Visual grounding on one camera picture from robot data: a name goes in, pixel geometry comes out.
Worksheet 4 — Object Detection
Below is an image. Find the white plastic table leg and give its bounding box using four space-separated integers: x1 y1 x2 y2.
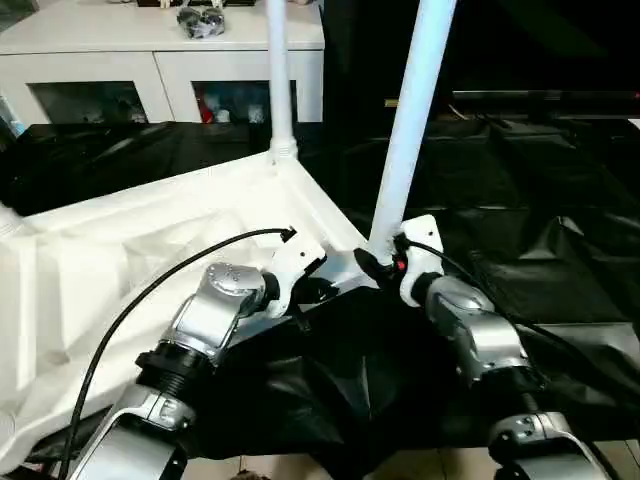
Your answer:
366 0 459 266
264 0 300 169
0 202 24 241

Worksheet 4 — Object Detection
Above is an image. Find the white plastic table top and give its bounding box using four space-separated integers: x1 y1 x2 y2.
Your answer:
0 149 381 466

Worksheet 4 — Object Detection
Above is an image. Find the black plastic mat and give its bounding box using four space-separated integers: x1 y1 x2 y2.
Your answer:
0 117 640 476

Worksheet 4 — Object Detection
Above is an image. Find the dark metal rod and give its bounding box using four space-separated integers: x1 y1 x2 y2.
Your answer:
452 89 640 103

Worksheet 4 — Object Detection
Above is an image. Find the white cabinet with glass doors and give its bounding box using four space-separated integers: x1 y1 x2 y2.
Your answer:
0 0 326 126

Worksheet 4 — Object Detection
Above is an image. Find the clear bag of black parts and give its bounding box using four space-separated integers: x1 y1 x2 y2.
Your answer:
175 5 226 39

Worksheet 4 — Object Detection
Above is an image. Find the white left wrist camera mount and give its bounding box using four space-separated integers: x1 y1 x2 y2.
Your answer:
267 229 329 319

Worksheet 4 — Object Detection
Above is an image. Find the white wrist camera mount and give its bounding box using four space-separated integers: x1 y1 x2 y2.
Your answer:
267 229 329 319
397 214 446 307

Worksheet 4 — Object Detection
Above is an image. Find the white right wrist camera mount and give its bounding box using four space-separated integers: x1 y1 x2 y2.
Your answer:
397 214 446 307

